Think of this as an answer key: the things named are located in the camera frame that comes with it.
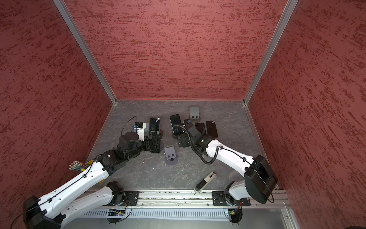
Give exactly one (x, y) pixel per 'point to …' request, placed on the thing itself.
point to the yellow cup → (90, 163)
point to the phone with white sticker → (211, 128)
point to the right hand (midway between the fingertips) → (184, 140)
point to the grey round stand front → (171, 157)
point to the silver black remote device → (203, 184)
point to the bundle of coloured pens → (77, 165)
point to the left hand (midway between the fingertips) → (155, 140)
